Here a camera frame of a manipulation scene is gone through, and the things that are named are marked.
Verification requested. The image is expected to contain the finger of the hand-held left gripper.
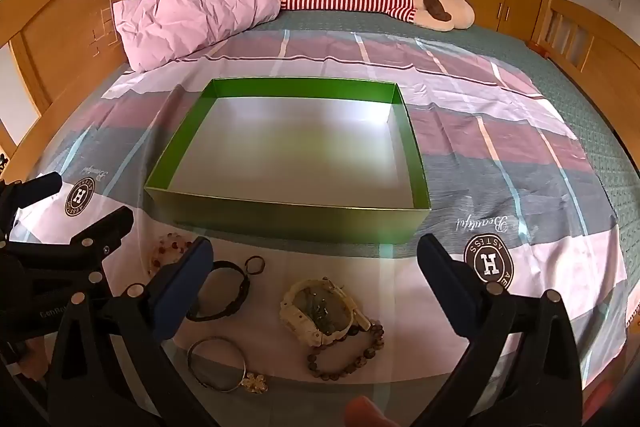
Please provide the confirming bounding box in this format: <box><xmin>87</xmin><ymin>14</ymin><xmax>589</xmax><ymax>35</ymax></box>
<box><xmin>0</xmin><ymin>173</ymin><xmax>63</xmax><ymax>240</ymax></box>
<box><xmin>0</xmin><ymin>206</ymin><xmax>134</xmax><ymax>288</ymax></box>

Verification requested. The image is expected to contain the gold flower brooch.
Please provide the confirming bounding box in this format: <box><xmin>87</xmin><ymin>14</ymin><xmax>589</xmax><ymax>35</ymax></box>
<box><xmin>242</xmin><ymin>372</ymin><xmax>269</xmax><ymax>394</ymax></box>

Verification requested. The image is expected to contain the green cardboard box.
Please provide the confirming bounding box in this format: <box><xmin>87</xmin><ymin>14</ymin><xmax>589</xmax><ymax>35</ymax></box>
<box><xmin>144</xmin><ymin>77</ymin><xmax>432</xmax><ymax>245</ymax></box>

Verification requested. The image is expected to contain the plaid bed sheet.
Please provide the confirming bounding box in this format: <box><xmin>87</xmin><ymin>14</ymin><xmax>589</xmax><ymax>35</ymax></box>
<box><xmin>10</xmin><ymin>24</ymin><xmax>631</xmax><ymax>408</ymax></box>

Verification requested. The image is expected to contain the person's right hand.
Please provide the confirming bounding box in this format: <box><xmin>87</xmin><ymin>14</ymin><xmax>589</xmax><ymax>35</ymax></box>
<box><xmin>345</xmin><ymin>396</ymin><xmax>401</xmax><ymax>427</ymax></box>

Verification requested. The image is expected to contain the pink quilted blanket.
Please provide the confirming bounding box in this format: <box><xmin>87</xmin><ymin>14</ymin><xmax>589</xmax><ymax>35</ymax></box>
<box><xmin>112</xmin><ymin>0</ymin><xmax>282</xmax><ymax>72</ymax></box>

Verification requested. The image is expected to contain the silver bangle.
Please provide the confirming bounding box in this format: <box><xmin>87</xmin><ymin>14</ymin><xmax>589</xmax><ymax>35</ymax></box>
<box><xmin>187</xmin><ymin>336</ymin><xmax>248</xmax><ymax>392</ymax></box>

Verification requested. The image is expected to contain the black wrist watch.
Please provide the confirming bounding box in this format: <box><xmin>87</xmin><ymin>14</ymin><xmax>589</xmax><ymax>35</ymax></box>
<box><xmin>186</xmin><ymin>260</ymin><xmax>251</xmax><ymax>322</ymax></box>

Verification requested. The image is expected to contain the wooden headboard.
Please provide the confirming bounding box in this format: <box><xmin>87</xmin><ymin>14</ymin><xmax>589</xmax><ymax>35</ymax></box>
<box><xmin>0</xmin><ymin>0</ymin><xmax>176</xmax><ymax>180</ymax></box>

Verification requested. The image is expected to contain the wooden footboard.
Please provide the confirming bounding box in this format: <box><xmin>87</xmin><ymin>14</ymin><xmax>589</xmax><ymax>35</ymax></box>
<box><xmin>530</xmin><ymin>0</ymin><xmax>640</xmax><ymax>118</ymax></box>

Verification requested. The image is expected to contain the amber bead bracelet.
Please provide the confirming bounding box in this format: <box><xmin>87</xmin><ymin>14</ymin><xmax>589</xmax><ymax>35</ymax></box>
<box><xmin>150</xmin><ymin>233</ymin><xmax>193</xmax><ymax>275</ymax></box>

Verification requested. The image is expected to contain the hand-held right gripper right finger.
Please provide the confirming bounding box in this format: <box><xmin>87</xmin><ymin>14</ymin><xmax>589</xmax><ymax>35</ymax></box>
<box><xmin>410</xmin><ymin>233</ymin><xmax>583</xmax><ymax>427</ymax></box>

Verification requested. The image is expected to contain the green bead bracelet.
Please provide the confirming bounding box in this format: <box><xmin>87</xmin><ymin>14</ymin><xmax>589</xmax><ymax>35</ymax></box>
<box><xmin>300</xmin><ymin>292</ymin><xmax>346</xmax><ymax>333</ymax></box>

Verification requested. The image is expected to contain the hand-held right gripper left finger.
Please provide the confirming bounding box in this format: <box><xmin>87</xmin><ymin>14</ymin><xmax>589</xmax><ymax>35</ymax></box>
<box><xmin>47</xmin><ymin>236</ymin><xmax>216</xmax><ymax>427</ymax></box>

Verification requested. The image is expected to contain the dark brown bead bracelet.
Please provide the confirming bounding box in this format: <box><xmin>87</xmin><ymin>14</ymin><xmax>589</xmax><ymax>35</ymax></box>
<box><xmin>306</xmin><ymin>318</ymin><xmax>386</xmax><ymax>382</ymax></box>

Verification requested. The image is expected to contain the white shell-like ornament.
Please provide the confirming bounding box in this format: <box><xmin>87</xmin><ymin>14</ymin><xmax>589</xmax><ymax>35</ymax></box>
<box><xmin>279</xmin><ymin>277</ymin><xmax>372</xmax><ymax>348</ymax></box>

